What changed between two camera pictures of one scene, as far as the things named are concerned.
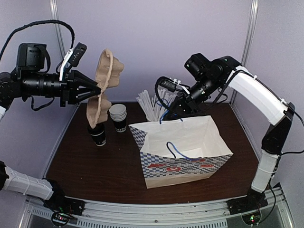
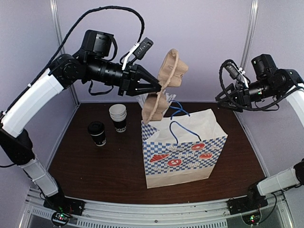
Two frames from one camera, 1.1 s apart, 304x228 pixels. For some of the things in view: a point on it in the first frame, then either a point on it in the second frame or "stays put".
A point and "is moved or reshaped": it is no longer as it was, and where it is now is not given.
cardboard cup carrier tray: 108,76 → 172,68
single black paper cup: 98,134 stays put
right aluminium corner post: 250,32 stays put
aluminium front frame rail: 276,213 stays put
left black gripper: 70,85 → 130,84
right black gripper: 188,109 → 242,97
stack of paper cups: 118,115 stays put
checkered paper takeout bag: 176,151 is moved or reshaped
